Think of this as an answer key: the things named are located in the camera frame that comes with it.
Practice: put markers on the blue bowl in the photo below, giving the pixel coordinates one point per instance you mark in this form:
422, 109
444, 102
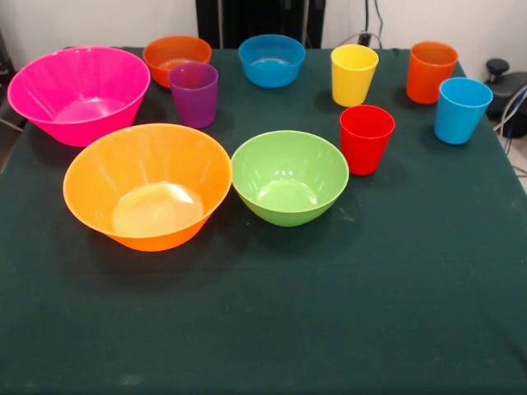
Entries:
267, 76

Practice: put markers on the green bowl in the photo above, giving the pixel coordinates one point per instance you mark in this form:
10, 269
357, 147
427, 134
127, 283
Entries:
288, 173

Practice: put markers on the red cup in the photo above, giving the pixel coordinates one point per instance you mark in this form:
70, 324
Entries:
362, 152

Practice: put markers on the dark green table cloth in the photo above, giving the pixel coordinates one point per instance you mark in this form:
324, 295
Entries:
288, 308

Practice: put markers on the purple cup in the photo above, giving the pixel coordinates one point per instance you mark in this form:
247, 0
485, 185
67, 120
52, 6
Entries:
193, 103

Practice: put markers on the yellow cup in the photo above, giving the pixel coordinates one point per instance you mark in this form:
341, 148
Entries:
352, 86

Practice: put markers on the large orange bowl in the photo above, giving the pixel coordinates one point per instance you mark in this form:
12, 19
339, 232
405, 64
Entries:
123, 164

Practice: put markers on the small dark orange bowl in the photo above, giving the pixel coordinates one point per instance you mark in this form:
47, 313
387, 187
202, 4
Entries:
159, 70

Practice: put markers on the black power plug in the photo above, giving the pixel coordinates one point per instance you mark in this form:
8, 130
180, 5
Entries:
365, 39

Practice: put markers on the orange cup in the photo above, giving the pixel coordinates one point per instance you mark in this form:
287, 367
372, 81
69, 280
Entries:
424, 82

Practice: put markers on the blue cup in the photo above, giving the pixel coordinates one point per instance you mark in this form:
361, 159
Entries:
457, 119

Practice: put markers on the large pink bowl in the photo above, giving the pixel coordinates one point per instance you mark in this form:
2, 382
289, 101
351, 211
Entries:
49, 82

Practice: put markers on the grey metal leg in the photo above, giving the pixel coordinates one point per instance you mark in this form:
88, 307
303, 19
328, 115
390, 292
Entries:
10, 123

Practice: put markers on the black round knob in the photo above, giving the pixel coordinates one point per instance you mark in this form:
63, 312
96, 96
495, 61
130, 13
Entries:
497, 66

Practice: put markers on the black round base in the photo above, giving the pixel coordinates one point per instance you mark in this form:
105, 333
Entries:
516, 82

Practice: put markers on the black equipment box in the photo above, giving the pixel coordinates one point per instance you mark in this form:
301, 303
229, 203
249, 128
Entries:
4, 61

